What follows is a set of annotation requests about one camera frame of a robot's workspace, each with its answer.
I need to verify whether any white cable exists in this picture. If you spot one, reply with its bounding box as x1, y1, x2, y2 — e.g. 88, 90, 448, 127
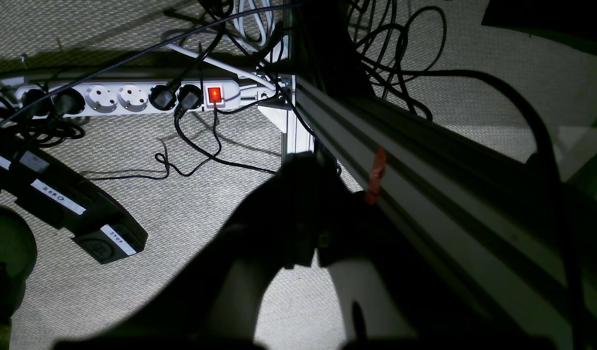
170, 43, 277, 93

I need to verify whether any aluminium table frame rail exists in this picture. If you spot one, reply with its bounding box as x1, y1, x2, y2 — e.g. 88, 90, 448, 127
290, 77, 597, 350

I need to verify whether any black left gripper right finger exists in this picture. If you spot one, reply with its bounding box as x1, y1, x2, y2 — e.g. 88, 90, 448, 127
318, 167, 556, 350

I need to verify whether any black labelled foot pedal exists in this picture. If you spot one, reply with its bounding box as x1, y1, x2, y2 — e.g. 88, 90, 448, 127
0, 138, 149, 264

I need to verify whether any red tape tag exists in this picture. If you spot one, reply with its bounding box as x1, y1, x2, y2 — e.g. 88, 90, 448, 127
364, 146, 387, 205

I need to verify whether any white power strip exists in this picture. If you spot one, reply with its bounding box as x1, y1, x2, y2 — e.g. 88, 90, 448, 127
15, 79, 241, 119

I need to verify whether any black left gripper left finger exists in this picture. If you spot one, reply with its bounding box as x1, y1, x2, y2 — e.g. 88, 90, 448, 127
55, 161, 318, 350

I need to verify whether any thin black cable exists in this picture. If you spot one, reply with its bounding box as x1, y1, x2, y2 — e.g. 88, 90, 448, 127
80, 105, 279, 180

